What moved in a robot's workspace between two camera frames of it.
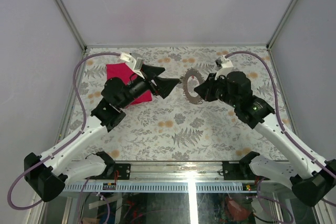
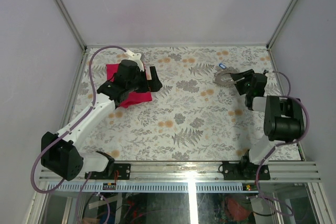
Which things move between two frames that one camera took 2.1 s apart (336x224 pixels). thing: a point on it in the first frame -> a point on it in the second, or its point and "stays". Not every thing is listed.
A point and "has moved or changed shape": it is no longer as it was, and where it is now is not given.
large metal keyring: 189,73 has moved or changed shape
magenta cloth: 124,71 stays
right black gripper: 205,89 -> 248,75
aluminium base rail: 177,171 stays
